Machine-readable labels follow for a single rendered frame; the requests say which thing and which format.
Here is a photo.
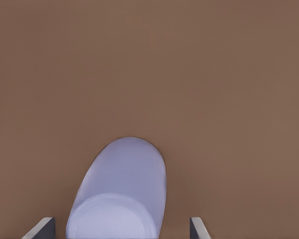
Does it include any pale lavender rounded cup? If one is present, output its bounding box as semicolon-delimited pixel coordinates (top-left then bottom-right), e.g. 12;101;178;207
65;136;167;239

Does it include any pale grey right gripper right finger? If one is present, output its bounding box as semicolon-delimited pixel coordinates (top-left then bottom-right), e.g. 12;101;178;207
189;217;211;239

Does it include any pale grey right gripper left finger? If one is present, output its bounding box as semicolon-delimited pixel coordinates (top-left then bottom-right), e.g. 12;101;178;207
21;217;56;239

